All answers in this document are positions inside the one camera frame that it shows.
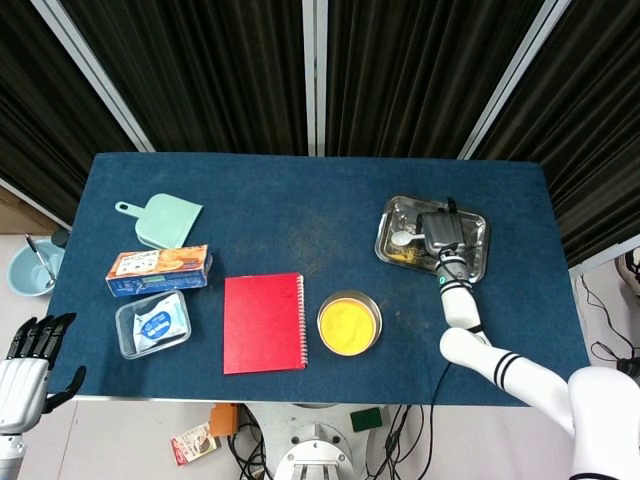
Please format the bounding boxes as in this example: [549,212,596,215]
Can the mint green plastic dustpan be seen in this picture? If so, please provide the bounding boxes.
[114,193,204,249]

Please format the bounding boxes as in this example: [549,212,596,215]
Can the white aluminium partition post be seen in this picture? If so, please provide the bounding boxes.
[457,0,574,161]
[29,0,156,153]
[301,0,330,157]
[0,175,69,232]
[568,234,640,279]

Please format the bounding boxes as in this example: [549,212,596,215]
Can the red white snack packet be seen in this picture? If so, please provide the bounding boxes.
[169,422,221,469]

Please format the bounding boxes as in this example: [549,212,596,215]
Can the white plastic spoon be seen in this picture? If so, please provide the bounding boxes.
[389,230,426,247]

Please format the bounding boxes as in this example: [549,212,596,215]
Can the dark green rectangular object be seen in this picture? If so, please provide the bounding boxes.
[349,407,384,434]

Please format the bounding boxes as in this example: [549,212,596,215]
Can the blue table cloth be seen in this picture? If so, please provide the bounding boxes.
[37,152,600,407]

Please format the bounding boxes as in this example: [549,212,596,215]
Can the brown cardboard box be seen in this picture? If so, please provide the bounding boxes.
[0,185,57,236]

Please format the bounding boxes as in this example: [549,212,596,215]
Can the white table frame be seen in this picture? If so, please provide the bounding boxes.
[62,393,531,409]

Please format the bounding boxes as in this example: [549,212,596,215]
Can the yellow metal-rimmed bowl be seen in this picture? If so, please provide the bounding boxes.
[316,289,384,357]

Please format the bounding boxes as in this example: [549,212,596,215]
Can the metal ladle with black handle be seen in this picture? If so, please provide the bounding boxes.
[24,233,56,290]

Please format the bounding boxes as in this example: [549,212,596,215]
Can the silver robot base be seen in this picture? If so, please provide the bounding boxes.
[272,402,374,480]

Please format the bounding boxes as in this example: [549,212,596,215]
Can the light blue bowl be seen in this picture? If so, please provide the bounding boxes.
[7,238,66,299]

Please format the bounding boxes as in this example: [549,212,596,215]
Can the rectangular metal tray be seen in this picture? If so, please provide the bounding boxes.
[374,195,491,285]

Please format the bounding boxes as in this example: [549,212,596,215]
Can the black floor cable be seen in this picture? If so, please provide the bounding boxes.
[574,273,640,377]
[227,403,281,480]
[364,403,429,480]

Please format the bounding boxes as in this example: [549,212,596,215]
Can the blue white wipes packet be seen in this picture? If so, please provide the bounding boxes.
[132,294,186,351]

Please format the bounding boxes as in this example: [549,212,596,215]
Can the red spiral notebook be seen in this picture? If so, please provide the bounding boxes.
[222,272,310,376]

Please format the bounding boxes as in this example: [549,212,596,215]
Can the black pleated curtain panel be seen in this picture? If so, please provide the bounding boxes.
[472,0,640,269]
[0,0,140,227]
[324,0,547,160]
[59,0,309,156]

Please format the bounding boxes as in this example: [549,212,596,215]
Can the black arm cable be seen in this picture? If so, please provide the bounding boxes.
[427,319,489,480]

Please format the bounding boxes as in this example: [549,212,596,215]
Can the orange plastic object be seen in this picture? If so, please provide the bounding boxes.
[209,403,242,437]

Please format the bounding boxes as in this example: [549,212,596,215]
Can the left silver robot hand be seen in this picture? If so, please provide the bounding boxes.
[0,312,87,434]

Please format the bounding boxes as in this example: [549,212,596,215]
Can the white sneaker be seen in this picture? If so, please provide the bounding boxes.
[617,248,640,301]

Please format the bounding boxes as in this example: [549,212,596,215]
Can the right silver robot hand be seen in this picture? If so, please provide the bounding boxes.
[412,197,471,261]

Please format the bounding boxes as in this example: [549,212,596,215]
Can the clear plastic food container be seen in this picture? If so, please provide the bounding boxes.
[114,289,193,360]

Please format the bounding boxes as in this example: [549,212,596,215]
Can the blue cracker box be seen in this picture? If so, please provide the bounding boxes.
[104,244,214,298]

